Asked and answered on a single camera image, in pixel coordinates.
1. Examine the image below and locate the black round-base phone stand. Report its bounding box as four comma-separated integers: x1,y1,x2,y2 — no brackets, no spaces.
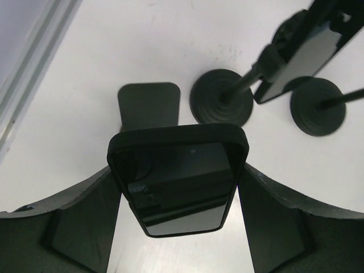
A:
191,0,364,126
290,78,363,137

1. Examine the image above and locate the black phone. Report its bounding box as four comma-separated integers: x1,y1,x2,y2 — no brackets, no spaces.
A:
254,1,363,104
107,123,249,238

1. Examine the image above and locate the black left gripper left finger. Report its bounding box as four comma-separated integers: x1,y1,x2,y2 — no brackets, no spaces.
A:
1,167,121,272

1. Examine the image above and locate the aluminium frame rail left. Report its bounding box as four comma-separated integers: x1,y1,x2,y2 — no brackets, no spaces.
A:
1,1,81,156

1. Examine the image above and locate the small metal folding phone stand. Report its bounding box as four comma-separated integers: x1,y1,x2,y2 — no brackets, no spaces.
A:
117,82,180,131

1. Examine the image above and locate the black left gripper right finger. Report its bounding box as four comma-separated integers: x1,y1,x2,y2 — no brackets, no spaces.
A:
238,164,363,272

